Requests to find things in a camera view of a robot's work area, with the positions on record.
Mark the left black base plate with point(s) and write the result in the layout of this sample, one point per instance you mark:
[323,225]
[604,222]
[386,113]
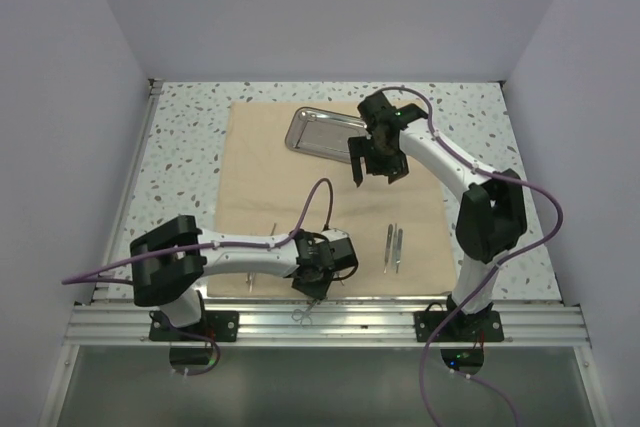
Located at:
[219,326]

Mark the steel forceps with rings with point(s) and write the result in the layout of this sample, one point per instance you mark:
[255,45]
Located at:
[303,315]

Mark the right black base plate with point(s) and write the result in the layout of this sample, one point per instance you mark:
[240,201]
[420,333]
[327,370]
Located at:
[485,326]

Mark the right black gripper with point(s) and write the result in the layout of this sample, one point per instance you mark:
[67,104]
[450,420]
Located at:
[359,147]

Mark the beige cloth wrap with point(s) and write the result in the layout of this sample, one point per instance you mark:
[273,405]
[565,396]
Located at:
[262,182]

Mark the steel tweezers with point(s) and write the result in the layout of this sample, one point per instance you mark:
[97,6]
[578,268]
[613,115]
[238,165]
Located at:
[250,281]

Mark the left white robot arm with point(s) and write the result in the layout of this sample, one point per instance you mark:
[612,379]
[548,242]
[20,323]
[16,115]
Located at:
[168,260]

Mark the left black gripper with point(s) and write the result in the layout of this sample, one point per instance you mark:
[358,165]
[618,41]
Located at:
[318,290]

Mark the aluminium mounting rail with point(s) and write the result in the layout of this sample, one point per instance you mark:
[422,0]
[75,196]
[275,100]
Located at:
[353,322]

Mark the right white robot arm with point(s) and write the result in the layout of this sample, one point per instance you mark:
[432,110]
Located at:
[492,215]

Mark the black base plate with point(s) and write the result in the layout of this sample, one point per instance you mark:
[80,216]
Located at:
[219,326]
[485,326]

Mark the steel scalpel handle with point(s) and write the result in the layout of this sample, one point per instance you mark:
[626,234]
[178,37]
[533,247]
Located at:
[398,249]
[388,245]

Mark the stainless steel tray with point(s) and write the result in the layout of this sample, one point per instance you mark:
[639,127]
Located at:
[323,133]

